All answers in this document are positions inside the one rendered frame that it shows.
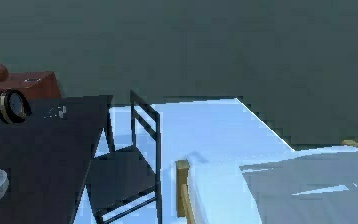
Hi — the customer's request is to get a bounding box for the wooden bed with blue bedding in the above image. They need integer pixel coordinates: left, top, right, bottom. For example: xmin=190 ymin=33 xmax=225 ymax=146
xmin=175 ymin=139 xmax=358 ymax=224

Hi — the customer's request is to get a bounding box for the black slatted chair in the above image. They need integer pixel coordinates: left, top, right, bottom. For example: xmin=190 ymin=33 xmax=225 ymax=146
xmin=85 ymin=89 xmax=164 ymax=224

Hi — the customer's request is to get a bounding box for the black table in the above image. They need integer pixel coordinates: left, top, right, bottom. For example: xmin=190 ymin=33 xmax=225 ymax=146
xmin=0 ymin=94 xmax=114 ymax=224

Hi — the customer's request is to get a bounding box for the red-brown chest of drawers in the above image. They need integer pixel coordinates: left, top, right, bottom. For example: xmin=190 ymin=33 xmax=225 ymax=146
xmin=0 ymin=70 xmax=63 ymax=103

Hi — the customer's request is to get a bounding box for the round black alarm clock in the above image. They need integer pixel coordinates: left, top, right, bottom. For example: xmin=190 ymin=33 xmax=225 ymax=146
xmin=0 ymin=88 xmax=33 ymax=125

